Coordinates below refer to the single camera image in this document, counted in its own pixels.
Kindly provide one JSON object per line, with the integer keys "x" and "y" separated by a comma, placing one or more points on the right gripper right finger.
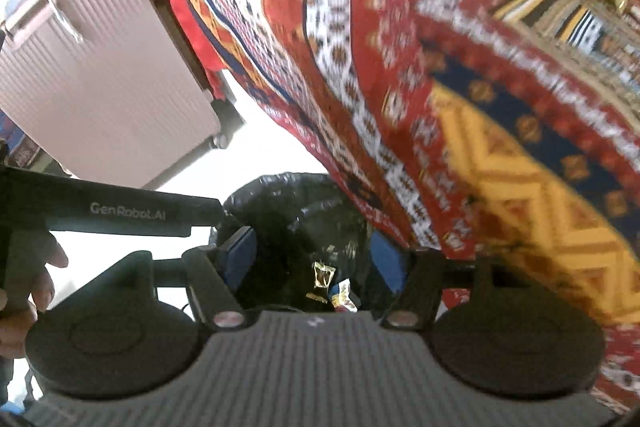
{"x": 412, "y": 281}

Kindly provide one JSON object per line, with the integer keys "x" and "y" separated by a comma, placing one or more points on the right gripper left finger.
{"x": 213, "y": 274}

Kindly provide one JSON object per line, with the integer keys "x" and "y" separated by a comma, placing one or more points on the small gold foil scrap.
{"x": 323, "y": 275}

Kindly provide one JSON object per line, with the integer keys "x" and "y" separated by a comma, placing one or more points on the person left hand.
{"x": 27, "y": 287}

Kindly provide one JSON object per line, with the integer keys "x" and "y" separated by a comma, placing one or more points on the pink suitcase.
{"x": 108, "y": 88}

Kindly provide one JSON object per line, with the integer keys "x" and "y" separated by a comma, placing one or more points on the red patterned tablecloth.
{"x": 469, "y": 126}

